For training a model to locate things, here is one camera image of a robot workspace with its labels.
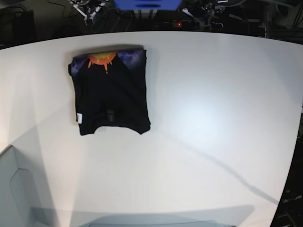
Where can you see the blue plastic box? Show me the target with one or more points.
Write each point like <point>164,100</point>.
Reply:
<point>148,4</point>

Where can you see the black power strip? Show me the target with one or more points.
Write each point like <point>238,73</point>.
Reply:
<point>187,25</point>

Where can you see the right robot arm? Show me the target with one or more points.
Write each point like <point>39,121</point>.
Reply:
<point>91,10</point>

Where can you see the grey bin at table corner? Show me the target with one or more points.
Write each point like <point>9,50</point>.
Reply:
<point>20,205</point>

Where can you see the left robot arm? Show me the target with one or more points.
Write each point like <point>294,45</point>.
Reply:
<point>206,12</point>

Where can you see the black T-shirt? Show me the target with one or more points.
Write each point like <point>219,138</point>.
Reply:
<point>110,90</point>

